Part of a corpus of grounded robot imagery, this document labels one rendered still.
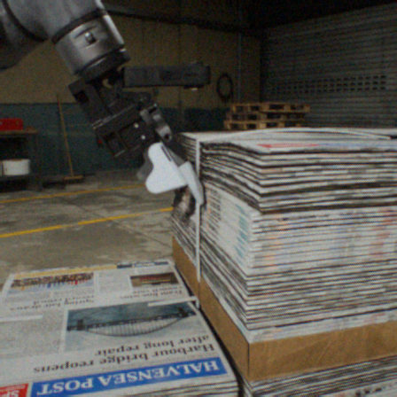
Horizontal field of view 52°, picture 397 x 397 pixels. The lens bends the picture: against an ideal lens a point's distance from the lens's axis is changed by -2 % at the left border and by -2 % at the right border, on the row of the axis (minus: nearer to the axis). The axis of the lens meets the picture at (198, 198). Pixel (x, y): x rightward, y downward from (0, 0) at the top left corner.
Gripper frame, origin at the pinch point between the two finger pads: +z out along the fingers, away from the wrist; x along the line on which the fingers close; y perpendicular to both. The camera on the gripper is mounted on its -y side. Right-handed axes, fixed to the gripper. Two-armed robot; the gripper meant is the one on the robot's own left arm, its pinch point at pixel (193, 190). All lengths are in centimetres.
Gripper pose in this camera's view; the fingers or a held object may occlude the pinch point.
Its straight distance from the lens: 57.2
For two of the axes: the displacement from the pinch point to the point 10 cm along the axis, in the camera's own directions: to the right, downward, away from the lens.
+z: 4.8, 8.3, 2.9
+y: -8.4, 5.3, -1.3
